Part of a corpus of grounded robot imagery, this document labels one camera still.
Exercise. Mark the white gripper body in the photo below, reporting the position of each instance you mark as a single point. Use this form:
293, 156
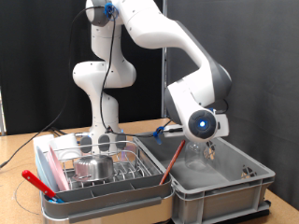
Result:
222, 124

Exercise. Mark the clear wine glass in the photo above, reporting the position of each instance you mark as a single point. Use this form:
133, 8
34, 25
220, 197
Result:
194, 155

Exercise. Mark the metal cup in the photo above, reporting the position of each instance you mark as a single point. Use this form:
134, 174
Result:
93, 168

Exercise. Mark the pink plate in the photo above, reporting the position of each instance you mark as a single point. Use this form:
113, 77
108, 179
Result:
59, 174

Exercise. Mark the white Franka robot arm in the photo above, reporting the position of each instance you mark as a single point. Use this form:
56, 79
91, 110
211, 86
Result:
102, 77

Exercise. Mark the dish drying rack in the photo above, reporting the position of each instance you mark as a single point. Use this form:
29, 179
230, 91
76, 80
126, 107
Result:
124, 217

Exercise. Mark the vertical metal pole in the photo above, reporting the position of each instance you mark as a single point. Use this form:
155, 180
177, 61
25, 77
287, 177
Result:
164, 77

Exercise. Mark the grey plastic crate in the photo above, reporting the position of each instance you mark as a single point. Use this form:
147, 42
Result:
218, 199

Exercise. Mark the black platform under crate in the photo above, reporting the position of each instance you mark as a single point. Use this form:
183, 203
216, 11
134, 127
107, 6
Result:
249, 216

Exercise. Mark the grey cutlery holder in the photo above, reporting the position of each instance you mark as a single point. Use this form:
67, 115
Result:
109, 189

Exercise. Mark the white mug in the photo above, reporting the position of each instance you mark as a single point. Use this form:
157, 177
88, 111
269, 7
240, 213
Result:
67, 144

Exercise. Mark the white box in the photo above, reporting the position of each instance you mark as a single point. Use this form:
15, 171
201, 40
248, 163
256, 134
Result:
40, 143

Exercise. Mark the blue utensil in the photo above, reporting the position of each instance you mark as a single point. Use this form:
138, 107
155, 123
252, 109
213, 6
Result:
54, 200

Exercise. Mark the light blue plate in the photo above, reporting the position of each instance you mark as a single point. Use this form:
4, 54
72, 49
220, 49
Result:
43, 169

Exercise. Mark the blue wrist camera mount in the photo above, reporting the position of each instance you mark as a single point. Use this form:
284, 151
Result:
211, 109

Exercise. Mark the metal frame post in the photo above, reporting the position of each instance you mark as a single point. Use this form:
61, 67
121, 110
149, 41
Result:
2, 112

